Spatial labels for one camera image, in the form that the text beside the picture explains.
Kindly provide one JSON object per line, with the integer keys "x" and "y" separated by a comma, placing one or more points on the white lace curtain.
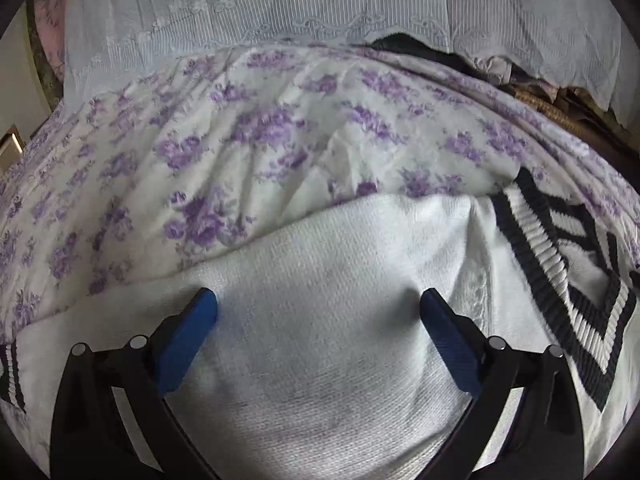
{"x": 300, "y": 0}

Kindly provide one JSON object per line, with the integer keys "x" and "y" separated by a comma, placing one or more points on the pale crumpled clothes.
{"x": 495, "y": 67}

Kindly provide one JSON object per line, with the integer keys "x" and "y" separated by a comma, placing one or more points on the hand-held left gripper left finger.
{"x": 192, "y": 327}

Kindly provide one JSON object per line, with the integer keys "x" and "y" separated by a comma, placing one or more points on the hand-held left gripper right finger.
{"x": 445, "y": 330}

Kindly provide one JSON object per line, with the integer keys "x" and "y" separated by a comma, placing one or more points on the dark cloth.
{"x": 415, "y": 45}

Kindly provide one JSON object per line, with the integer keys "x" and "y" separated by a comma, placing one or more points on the white knit sweater black trim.
{"x": 320, "y": 310}

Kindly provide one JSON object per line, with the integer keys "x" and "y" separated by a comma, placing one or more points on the pink floral cloth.
{"x": 52, "y": 20}

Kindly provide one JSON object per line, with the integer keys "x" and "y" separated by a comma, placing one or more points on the purple floral bedsheet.
{"x": 250, "y": 125}

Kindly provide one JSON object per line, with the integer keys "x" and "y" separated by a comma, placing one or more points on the wicker basket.
{"x": 542, "y": 101}

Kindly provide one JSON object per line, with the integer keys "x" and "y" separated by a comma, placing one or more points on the wooden furniture piece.
{"x": 11, "y": 144}

